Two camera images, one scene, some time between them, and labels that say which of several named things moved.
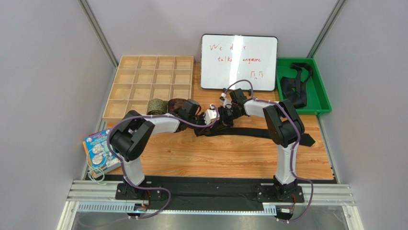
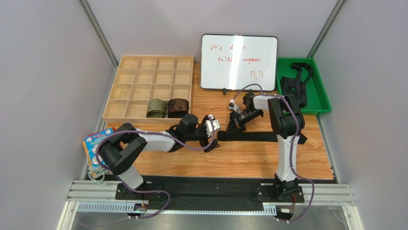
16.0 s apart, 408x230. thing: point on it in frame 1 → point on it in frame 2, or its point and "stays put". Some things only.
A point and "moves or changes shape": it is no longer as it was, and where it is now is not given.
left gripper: [200, 124] → [206, 132]
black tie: [305, 140] moves or changes shape
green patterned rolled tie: [156, 106] stays put
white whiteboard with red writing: [225, 58] stays put
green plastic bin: [317, 99] stays put
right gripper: [225, 115] → [238, 118]
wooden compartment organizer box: [139, 79] stays put
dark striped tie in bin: [295, 89] stays put
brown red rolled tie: [174, 104] stays put
